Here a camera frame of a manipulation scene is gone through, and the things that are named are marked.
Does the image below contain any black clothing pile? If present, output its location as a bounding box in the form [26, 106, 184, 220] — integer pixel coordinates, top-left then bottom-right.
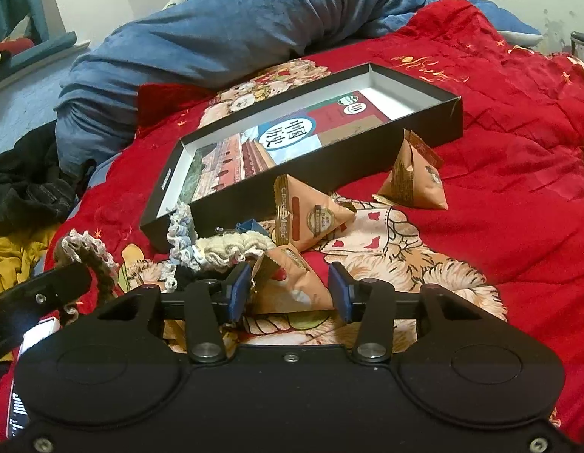
[0, 122, 96, 237]

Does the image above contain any yellow cloth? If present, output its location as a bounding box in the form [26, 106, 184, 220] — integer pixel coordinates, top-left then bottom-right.
[0, 225, 57, 293]

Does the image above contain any blue binder clip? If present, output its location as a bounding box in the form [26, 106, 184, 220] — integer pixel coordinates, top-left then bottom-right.
[236, 219, 269, 236]

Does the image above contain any brown white crochet scrunchie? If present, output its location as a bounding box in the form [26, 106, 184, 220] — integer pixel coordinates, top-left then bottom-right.
[53, 229, 119, 306]

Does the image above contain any colourful printed card in box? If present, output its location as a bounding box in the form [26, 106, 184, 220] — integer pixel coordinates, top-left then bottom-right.
[178, 90, 389, 203]

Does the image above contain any brown triangular snack packet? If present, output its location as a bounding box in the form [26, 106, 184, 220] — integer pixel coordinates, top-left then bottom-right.
[248, 244, 334, 314]

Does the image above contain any blue plush blanket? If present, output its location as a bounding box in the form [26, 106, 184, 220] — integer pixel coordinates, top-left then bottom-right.
[53, 0, 543, 176]

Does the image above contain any black crochet scrunchie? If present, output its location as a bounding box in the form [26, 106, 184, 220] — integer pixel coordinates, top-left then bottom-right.
[174, 265, 201, 291]

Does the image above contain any black shallow cardboard box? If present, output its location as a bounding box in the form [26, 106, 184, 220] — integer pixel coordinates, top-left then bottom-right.
[141, 63, 463, 253]

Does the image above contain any brown triangular packet far right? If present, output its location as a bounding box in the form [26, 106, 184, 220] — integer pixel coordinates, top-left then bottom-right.
[373, 130, 449, 210]

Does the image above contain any brown triangular packet Choco Magic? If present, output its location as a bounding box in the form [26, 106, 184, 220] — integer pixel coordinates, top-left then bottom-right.
[273, 175, 354, 251]

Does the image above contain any red quilted bedspread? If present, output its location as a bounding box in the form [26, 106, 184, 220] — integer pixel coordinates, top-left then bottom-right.
[33, 0, 584, 442]

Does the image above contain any cream crochet scrunchie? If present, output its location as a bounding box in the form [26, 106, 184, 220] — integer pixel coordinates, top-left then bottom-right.
[190, 230, 276, 272]

